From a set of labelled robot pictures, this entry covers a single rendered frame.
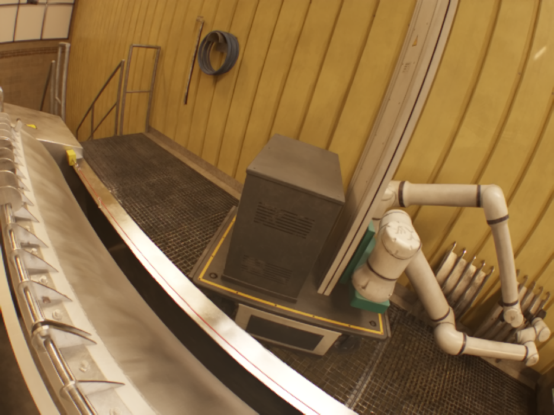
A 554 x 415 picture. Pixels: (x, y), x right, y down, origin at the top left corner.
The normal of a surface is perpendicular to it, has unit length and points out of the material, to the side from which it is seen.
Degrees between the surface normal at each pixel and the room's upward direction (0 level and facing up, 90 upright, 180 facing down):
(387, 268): 89
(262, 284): 90
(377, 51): 90
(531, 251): 90
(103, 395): 29
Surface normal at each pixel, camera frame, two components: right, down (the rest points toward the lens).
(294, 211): -0.16, 0.46
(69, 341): 0.77, 0.49
